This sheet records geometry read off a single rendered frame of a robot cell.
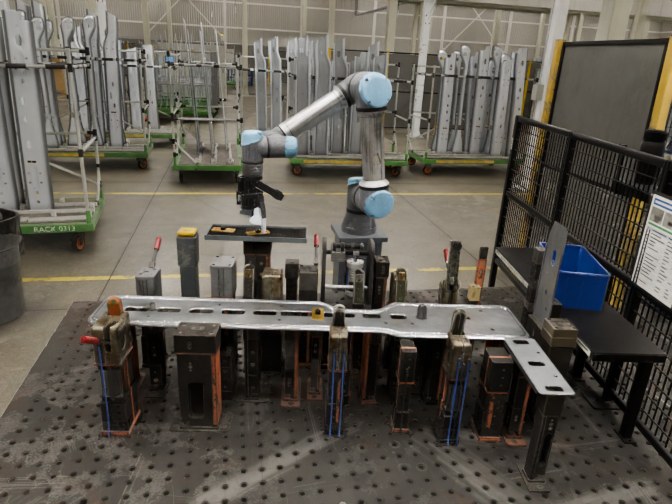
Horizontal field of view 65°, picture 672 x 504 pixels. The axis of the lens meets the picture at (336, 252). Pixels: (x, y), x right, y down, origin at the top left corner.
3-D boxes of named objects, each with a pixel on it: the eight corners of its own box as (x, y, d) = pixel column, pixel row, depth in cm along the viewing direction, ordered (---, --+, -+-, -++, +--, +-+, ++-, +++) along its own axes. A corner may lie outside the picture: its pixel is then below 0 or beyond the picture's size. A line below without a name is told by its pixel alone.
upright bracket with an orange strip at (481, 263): (461, 371, 197) (480, 247, 180) (460, 369, 199) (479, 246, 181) (469, 371, 197) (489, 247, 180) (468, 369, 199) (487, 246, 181)
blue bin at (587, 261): (552, 306, 178) (559, 271, 173) (532, 272, 206) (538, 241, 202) (602, 311, 176) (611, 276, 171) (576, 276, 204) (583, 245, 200)
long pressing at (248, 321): (79, 329, 156) (79, 324, 156) (108, 296, 177) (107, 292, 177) (533, 341, 163) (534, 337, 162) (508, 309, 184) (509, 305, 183)
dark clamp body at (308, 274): (291, 370, 193) (293, 274, 180) (293, 351, 205) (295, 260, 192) (320, 371, 193) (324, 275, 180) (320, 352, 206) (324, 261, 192)
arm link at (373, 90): (380, 208, 217) (377, 69, 196) (396, 218, 203) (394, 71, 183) (353, 213, 213) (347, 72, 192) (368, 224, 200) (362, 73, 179)
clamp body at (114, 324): (95, 440, 154) (80, 331, 141) (114, 409, 167) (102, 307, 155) (132, 441, 154) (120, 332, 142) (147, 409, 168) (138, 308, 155)
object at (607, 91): (620, 350, 359) (706, 35, 289) (602, 351, 356) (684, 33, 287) (520, 274, 482) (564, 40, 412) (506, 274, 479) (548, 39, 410)
